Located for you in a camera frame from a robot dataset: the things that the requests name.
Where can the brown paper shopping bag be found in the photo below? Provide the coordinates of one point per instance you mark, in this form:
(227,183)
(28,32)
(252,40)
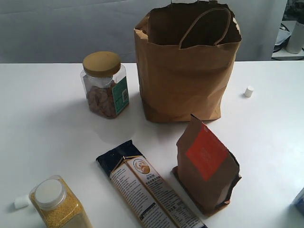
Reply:
(185,53)

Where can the clear jar gold lid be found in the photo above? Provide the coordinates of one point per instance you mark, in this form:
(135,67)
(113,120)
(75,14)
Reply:
(105,84)

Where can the brown pouch orange label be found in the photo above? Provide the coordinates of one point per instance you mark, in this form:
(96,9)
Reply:
(206,169)

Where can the dark blue pasta package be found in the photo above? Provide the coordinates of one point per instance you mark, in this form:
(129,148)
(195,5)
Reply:
(153,200)

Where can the small white cap right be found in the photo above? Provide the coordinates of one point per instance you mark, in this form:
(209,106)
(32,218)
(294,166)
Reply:
(249,91)

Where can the small white cap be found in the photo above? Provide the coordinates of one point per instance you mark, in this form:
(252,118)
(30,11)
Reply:
(249,91)
(22,201)

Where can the yellow millet jar white lid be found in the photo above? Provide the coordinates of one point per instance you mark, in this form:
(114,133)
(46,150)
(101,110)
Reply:
(57,205)

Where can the white tray in background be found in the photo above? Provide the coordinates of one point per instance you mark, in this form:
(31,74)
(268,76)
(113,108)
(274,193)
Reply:
(282,36)

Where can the small white cap left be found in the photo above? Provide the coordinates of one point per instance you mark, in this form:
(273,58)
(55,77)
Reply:
(22,201)

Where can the white cylinder in background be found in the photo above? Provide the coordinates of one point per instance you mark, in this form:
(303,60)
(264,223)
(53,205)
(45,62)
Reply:
(296,41)

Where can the blue white package corner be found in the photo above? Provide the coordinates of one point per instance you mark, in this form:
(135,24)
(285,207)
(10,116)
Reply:
(298,202)

